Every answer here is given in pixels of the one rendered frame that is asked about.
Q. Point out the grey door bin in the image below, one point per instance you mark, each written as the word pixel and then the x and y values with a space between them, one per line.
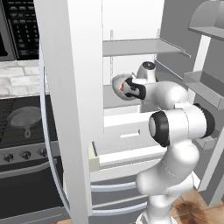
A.
pixel 208 20
pixel 204 87
pixel 207 143

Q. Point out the grey right fridge door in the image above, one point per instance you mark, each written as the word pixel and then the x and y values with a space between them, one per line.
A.
pixel 175 23

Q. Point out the grey fridge shelf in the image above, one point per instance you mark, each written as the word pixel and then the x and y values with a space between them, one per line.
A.
pixel 137 46

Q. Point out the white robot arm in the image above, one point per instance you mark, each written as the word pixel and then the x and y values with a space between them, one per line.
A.
pixel 175 163

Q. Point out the white left fridge door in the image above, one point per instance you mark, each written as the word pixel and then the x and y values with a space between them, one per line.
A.
pixel 73 87

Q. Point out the steel and black stove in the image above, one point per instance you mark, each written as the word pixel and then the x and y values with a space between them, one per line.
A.
pixel 20 186

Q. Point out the grey stove knob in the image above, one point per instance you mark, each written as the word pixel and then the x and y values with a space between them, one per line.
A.
pixel 8 157
pixel 43 152
pixel 26 155

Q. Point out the white fridge cabinet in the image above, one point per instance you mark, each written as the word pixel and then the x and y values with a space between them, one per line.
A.
pixel 131 17

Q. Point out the white fridge drawer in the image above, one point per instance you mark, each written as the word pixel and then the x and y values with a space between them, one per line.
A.
pixel 131 145

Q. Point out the grey frying pan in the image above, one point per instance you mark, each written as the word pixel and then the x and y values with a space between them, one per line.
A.
pixel 24 118

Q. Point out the black microwave oven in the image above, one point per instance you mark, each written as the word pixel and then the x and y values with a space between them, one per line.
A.
pixel 23 29

